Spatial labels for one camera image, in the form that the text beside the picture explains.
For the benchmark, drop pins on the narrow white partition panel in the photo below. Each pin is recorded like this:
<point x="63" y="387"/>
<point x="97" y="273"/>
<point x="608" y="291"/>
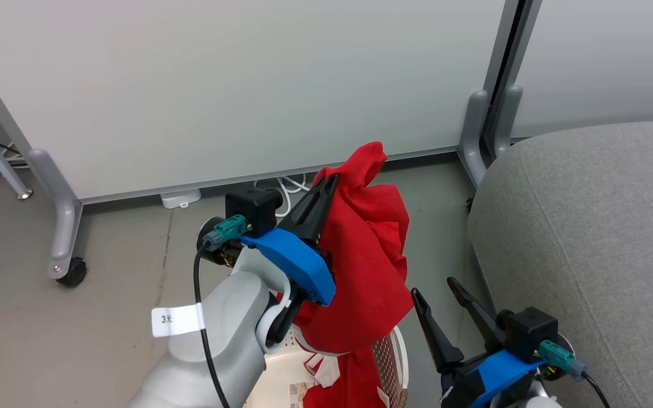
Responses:
<point x="604" y="62"/>

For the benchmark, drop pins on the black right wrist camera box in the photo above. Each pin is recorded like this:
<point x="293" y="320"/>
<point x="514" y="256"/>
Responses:
<point x="530" y="331"/>

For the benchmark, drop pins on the small black sofa caster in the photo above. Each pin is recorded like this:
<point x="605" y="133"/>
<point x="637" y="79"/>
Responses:
<point x="469" y="204"/>

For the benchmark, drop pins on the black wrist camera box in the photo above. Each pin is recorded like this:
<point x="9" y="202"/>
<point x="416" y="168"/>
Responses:
<point x="530" y="331"/>
<point x="253" y="207"/>

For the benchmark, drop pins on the printed sticker in basket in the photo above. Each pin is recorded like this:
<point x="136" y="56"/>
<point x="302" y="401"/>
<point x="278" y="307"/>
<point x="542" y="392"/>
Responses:
<point x="299" y="395"/>

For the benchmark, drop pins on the long grey partition foot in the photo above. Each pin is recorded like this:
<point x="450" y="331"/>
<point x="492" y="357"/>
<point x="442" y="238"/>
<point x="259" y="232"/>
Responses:
<point x="63" y="226"/>

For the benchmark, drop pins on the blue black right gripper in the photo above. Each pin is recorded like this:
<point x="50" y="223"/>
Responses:
<point x="479" y="379"/>

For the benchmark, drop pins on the grey fabric sofa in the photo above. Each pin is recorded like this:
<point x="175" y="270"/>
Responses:
<point x="598" y="243"/>

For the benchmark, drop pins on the black caster wheel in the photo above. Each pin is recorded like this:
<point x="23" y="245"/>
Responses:
<point x="73" y="272"/>

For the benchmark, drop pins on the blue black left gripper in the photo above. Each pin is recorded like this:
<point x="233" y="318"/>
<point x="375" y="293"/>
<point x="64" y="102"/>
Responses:
<point x="301" y="266"/>

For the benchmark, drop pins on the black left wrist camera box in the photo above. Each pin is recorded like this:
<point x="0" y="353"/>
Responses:
<point x="253" y="207"/>

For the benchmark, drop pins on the grey curved partition foot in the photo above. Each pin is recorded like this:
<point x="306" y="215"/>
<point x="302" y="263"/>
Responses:
<point x="472" y="130"/>
<point x="508" y="113"/>

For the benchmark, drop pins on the red garment with white trim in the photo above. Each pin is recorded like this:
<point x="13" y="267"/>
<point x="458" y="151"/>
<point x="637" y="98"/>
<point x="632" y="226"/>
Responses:
<point x="366" y="249"/>

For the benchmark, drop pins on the large white partition panel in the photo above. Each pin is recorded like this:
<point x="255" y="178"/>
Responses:
<point x="236" y="85"/>

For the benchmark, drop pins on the small white floor adapter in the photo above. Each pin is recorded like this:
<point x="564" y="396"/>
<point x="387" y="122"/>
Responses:
<point x="181" y="198"/>

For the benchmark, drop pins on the cream perforated laundry basket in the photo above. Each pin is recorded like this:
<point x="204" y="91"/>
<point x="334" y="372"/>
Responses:
<point x="272" y="379"/>

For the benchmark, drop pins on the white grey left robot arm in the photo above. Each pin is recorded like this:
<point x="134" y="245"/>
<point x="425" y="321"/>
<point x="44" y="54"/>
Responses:
<point x="219" y="340"/>

